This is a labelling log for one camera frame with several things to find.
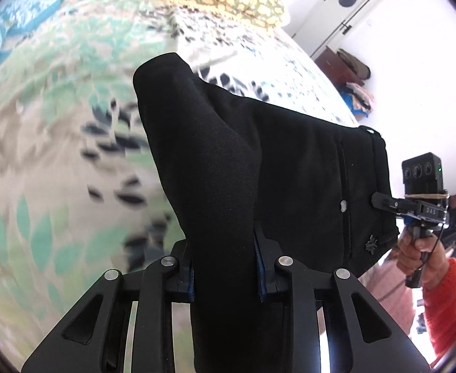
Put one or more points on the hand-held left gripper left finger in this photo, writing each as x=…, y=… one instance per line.
x=182, y=276

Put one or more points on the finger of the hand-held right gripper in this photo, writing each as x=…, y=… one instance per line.
x=387, y=203

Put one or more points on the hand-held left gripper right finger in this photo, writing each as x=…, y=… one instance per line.
x=261, y=276

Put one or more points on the black pants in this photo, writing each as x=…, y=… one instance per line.
x=290, y=163

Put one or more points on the person's right forearm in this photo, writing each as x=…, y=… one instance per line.
x=453, y=303

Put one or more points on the person's right hand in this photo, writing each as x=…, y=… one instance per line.
x=438, y=260

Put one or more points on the pink garment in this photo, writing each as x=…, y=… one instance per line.
x=391, y=299

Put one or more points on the pile of colourful clothes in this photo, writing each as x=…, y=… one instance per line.
x=358, y=99

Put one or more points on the brown bag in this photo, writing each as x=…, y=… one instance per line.
x=354, y=64

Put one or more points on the brown wooden cabinet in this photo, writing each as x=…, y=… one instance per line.
x=333, y=69

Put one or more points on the leaf printed bedsheet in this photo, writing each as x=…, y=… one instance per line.
x=57, y=143

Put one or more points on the white door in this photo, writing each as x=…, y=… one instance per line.
x=329, y=15

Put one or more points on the teal patterned cloth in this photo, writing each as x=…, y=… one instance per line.
x=14, y=19

